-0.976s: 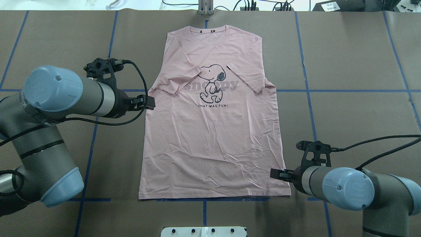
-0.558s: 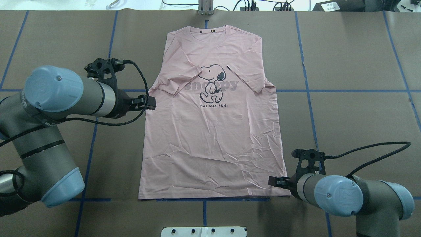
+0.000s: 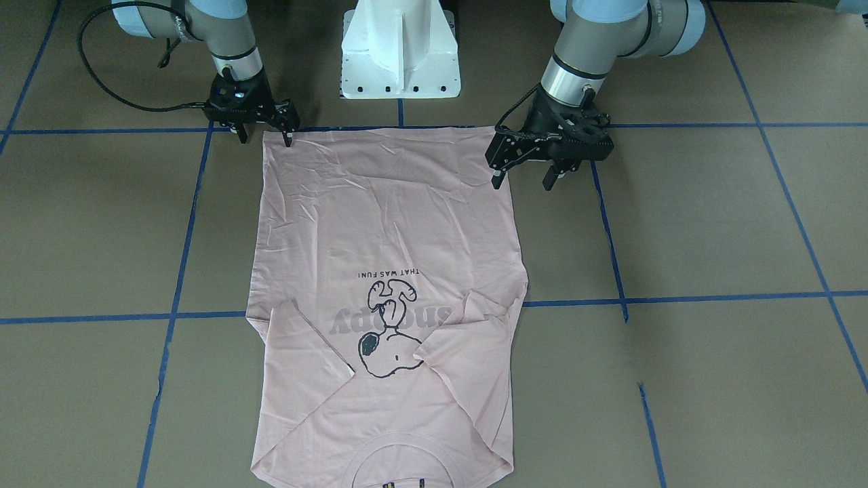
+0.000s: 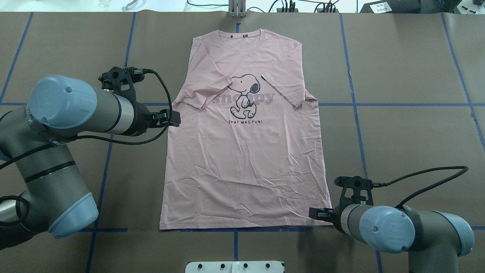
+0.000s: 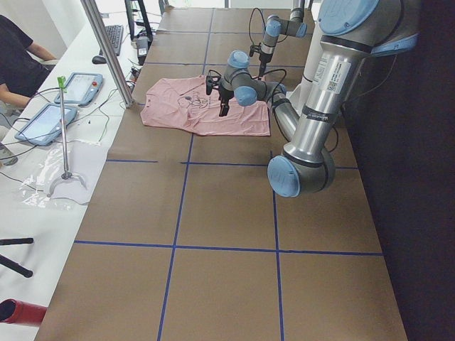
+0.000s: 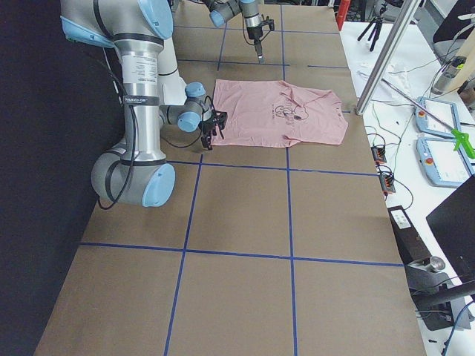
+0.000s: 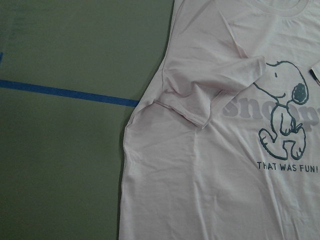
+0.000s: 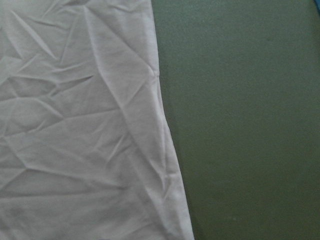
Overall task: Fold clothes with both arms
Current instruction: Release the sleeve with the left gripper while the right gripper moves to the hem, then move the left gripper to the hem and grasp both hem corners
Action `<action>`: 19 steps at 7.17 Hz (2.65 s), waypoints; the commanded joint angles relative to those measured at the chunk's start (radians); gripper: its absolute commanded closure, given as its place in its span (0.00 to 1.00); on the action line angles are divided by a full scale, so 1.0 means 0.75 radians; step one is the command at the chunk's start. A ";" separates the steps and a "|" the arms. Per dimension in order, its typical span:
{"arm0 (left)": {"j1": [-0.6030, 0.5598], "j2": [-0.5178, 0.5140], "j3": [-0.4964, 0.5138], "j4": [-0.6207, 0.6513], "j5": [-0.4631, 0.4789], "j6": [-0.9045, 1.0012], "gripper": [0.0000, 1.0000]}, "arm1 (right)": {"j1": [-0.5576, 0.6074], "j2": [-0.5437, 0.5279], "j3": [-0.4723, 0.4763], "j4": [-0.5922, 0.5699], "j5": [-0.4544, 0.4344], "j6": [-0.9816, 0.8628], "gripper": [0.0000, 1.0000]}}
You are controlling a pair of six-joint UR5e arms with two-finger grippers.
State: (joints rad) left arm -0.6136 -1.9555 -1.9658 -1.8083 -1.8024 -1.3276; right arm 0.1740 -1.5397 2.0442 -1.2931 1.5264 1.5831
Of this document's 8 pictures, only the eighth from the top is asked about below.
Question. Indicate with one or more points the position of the pink t-shirt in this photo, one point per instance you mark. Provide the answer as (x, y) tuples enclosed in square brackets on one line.
[(86, 152)]

